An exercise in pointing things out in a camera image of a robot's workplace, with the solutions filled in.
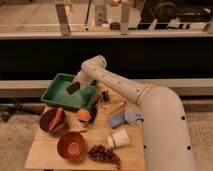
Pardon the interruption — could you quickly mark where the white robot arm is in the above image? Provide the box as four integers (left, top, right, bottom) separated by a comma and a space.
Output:
74, 55, 196, 171

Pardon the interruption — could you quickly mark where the dark eraser block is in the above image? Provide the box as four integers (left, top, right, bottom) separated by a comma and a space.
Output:
66, 82, 80, 95

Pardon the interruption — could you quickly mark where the wooden board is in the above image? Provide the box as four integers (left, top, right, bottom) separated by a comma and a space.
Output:
24, 83, 147, 171

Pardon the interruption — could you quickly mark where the bunch of dark grapes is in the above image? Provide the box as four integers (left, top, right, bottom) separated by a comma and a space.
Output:
88, 145, 121, 169

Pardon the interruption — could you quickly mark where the white plastic cup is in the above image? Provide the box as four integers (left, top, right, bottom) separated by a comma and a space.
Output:
107, 128, 130, 148

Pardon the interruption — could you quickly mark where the orange-brown bowl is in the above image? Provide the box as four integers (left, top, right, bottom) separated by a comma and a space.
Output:
57, 131, 86, 160

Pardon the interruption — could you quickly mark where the small orange fruit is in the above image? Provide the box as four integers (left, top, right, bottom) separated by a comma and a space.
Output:
77, 109, 91, 122

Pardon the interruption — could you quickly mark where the orange carrot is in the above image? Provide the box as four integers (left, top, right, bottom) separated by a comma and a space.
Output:
49, 108, 64, 131

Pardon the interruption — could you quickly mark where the dark purple bowl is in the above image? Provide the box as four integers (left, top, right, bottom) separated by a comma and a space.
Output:
39, 108, 66, 133

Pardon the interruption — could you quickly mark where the black-handled utensil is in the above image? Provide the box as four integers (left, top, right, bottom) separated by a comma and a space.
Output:
89, 95, 101, 124

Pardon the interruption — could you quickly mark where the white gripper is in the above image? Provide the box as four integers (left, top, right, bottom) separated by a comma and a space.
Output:
73, 71, 93, 89

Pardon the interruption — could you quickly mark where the blue sponge block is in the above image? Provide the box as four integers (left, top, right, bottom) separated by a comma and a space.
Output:
107, 113, 126, 129

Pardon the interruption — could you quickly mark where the small dark brush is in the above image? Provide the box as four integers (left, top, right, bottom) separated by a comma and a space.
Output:
102, 90, 110, 102

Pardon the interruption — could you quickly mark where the grey-blue cloth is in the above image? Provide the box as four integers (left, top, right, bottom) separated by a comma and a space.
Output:
124, 107, 142, 125

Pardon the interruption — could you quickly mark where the green plastic tray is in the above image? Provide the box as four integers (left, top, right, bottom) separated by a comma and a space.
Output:
41, 73, 98, 110

